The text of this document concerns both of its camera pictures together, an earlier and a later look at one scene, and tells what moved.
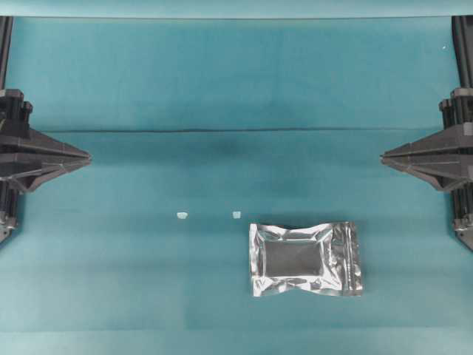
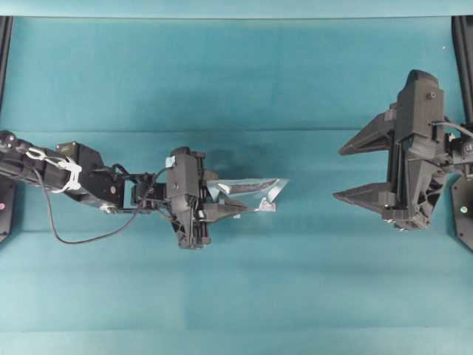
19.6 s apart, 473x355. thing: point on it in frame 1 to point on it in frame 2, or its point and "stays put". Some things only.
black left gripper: (15, 118) to (184, 187)
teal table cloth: (195, 128) stays put
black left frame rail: (6, 26) stays put
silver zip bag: (321, 258) to (269, 188)
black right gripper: (456, 112) to (417, 157)
